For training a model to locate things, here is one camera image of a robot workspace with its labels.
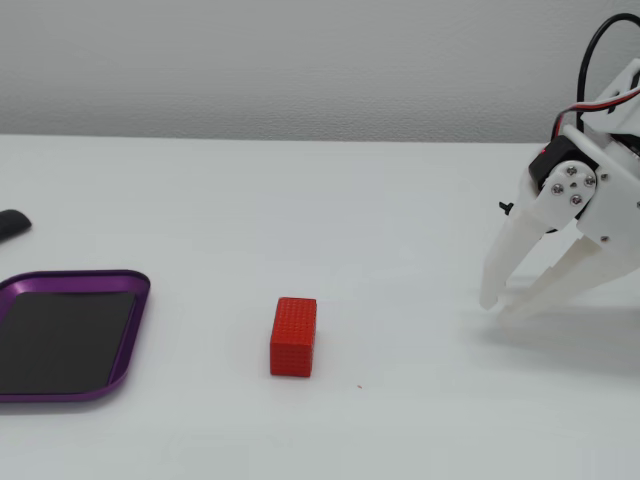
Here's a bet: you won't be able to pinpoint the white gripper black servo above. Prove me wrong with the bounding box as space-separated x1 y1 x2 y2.
478 56 640 322

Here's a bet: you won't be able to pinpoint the red textured cube block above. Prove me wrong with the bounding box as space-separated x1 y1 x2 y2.
269 296 318 378

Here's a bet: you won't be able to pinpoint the purple metal tray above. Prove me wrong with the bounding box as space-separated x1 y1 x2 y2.
0 269 152 404

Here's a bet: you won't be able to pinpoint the black rounded object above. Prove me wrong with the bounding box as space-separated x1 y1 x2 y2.
0 209 33 245

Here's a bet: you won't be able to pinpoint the red white servo wires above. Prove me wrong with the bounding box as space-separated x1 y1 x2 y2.
551 84 640 146

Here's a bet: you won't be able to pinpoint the black looped cable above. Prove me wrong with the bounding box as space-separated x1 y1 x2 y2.
578 12 640 126

